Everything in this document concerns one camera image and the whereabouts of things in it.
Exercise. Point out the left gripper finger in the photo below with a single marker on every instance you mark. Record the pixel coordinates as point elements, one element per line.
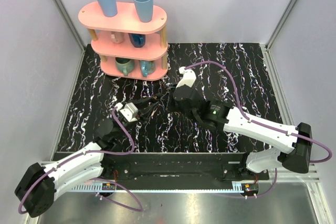
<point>144,102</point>
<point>145,114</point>

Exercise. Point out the black earbud charging case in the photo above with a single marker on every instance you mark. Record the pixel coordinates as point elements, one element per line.
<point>158,97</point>

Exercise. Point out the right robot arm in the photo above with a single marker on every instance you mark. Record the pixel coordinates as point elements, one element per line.
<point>290,149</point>

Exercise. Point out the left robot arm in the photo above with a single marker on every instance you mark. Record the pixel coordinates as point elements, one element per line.
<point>41,185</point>

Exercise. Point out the blue butterfly mug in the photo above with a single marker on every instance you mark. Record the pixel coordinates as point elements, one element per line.
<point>147,67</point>

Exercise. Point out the green ceramic mug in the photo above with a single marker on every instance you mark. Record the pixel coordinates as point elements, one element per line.
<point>125,65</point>

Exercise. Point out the pink three-tier wooden shelf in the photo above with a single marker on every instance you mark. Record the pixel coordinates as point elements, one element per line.
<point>127,21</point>

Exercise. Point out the dark blue mug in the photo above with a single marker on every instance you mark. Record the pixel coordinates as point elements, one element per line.
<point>137,40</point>

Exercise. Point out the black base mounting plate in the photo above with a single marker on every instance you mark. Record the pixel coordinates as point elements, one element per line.
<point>177,171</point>

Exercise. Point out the pink mug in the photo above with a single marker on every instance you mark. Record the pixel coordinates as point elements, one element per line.
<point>117,37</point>

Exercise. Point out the left controller board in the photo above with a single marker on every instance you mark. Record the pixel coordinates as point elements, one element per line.
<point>108,186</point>

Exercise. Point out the controller board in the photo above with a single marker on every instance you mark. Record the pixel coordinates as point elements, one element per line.
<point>251,187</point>
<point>108,186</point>

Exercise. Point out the short light blue cup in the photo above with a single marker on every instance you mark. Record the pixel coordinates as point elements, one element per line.
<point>144,9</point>

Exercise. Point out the right controller board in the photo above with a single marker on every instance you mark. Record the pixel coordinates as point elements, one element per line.
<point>251,187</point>

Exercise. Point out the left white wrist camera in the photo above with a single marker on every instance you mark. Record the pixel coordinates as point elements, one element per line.
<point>129,111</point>

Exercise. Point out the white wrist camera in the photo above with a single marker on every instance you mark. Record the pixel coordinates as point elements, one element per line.
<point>129,111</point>
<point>188,77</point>

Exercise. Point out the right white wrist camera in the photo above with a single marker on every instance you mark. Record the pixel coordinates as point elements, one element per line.
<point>188,77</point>

